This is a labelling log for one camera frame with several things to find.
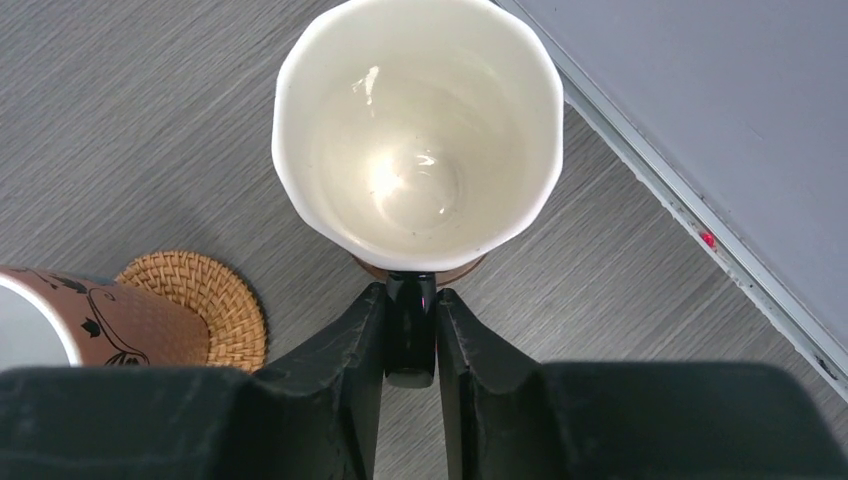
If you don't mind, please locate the dark brown wooden coaster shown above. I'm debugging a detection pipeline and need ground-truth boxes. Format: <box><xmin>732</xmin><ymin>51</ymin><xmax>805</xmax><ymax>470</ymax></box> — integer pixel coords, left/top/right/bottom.
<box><xmin>353</xmin><ymin>255</ymin><xmax>485</xmax><ymax>287</ymax></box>

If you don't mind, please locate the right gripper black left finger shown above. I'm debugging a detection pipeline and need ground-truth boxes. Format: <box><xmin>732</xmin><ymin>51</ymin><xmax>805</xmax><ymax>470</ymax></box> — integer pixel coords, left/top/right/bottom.
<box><xmin>1</xmin><ymin>283</ymin><xmax>386</xmax><ymax>479</ymax></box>

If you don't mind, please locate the white mug pink handle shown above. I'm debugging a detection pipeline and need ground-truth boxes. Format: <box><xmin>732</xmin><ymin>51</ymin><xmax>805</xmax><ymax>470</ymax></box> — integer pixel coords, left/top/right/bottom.
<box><xmin>1</xmin><ymin>266</ymin><xmax>210</xmax><ymax>371</ymax></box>

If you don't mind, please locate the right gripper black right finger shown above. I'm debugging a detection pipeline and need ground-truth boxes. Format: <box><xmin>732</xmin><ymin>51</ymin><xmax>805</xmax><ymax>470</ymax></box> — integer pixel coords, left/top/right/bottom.
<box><xmin>437</xmin><ymin>289</ymin><xmax>847</xmax><ymax>479</ymax></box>

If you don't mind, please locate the white mug black handle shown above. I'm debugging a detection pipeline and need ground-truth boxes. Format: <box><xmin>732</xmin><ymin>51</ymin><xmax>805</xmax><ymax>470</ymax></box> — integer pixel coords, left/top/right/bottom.
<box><xmin>271</xmin><ymin>1</ymin><xmax>565</xmax><ymax>389</ymax></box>

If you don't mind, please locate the woven rattan coaster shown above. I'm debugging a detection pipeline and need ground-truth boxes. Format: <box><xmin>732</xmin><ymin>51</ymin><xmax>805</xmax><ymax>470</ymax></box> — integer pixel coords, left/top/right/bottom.
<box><xmin>116</xmin><ymin>250</ymin><xmax>269</xmax><ymax>373</ymax></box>

